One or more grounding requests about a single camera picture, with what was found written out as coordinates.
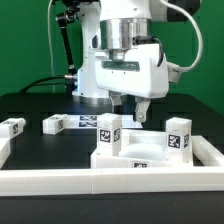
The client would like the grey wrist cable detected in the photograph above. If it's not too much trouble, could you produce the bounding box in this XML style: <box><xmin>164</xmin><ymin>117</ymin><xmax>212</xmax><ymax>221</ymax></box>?
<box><xmin>159</xmin><ymin>0</ymin><xmax>204</xmax><ymax>74</ymax></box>

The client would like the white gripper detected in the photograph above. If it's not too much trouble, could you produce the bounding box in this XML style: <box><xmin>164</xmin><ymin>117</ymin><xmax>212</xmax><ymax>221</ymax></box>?
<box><xmin>95</xmin><ymin>44</ymin><xmax>169</xmax><ymax>123</ymax></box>

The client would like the white square table top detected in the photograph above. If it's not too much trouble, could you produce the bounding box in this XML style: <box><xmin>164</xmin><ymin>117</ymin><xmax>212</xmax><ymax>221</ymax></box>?
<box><xmin>90</xmin><ymin>129</ymin><xmax>193</xmax><ymax>169</ymax></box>

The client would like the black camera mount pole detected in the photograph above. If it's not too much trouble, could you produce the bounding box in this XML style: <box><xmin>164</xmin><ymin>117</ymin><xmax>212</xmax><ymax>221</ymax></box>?
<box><xmin>56</xmin><ymin>7</ymin><xmax>77</xmax><ymax>80</ymax></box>

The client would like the black cable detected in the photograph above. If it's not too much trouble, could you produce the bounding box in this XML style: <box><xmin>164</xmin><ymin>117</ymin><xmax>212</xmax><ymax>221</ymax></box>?
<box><xmin>19</xmin><ymin>77</ymin><xmax>76</xmax><ymax>94</ymax></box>

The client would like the white U-shaped fence wall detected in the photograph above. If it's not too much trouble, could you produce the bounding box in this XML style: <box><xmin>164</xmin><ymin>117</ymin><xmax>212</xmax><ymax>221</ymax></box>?
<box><xmin>0</xmin><ymin>135</ymin><xmax>224</xmax><ymax>197</ymax></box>

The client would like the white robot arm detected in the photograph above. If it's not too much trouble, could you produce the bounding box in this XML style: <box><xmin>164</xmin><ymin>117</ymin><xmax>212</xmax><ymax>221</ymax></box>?
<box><xmin>58</xmin><ymin>0</ymin><xmax>203</xmax><ymax>122</ymax></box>

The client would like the white thin cable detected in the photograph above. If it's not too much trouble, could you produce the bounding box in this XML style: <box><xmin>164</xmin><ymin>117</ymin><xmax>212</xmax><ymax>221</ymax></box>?
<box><xmin>47</xmin><ymin>0</ymin><xmax>56</xmax><ymax>94</ymax></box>

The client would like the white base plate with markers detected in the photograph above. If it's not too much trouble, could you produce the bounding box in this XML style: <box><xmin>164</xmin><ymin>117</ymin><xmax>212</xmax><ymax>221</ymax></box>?
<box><xmin>66</xmin><ymin>115</ymin><xmax>143</xmax><ymax>129</ymax></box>

